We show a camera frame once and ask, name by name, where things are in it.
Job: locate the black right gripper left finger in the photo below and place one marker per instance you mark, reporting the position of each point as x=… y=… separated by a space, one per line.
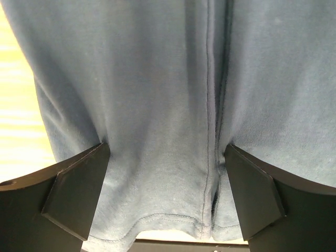
x=52 y=209

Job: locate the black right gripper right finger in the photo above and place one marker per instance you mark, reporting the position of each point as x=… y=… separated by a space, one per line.
x=277 y=210

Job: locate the grey-blue t shirt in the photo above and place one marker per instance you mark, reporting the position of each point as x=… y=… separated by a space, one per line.
x=168 y=85

